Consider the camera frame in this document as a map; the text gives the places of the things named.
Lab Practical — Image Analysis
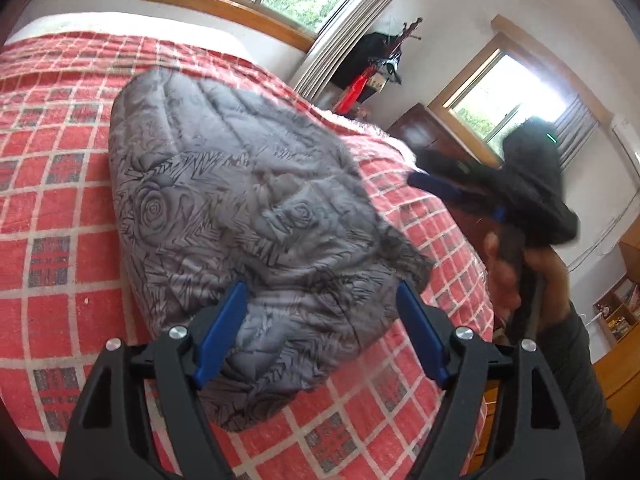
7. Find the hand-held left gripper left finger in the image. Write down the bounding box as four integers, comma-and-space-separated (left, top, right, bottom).
59, 280, 250, 480

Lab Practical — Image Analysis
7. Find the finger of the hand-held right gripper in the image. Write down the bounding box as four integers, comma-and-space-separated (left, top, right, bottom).
407, 169, 506, 224
416, 146, 507, 187

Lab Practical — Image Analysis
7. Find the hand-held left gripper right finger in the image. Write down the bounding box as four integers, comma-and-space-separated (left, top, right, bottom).
395, 279, 586, 480

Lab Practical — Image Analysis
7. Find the grey rose-patterned quilted blanket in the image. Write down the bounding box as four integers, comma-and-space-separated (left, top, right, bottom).
107, 67, 437, 435

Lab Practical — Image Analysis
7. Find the person's right forearm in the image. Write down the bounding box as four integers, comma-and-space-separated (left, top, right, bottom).
510, 299, 625, 463

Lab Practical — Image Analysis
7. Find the person's right hand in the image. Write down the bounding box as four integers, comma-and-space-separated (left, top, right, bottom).
481, 233, 572, 326

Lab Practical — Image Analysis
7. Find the dark wooden dresser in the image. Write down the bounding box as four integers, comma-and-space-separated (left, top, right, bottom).
387, 102, 504, 172

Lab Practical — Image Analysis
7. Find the grey striped curtain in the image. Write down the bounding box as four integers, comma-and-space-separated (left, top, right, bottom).
552, 94, 602, 172

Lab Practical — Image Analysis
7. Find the white air conditioner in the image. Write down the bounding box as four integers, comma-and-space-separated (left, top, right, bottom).
612, 114, 640, 159

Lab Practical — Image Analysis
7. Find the black white hanging item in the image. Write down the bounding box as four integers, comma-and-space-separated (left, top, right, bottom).
370, 54, 404, 91

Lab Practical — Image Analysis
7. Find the red hanging item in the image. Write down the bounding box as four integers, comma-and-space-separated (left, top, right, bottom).
333, 72, 374, 116

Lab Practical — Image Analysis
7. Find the black hanging garment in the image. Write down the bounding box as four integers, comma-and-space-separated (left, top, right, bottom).
331, 32, 397, 104

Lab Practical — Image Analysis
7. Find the wooden coat rack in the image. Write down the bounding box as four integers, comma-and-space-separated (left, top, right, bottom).
384, 17, 422, 62

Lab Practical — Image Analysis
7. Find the wooden shelf unit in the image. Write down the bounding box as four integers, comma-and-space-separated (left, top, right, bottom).
592, 220, 640, 349

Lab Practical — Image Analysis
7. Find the white pleated curtain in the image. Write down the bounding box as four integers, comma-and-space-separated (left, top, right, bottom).
292, 0, 417, 105

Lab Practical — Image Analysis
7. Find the red plaid blanket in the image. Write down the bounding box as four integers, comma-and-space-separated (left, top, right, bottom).
0, 30, 497, 480

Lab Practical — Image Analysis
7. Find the wooden desk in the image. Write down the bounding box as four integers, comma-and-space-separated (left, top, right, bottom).
588, 340, 640, 413

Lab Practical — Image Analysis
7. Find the small wooden frame window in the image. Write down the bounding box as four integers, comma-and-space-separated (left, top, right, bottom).
429, 14, 614, 172

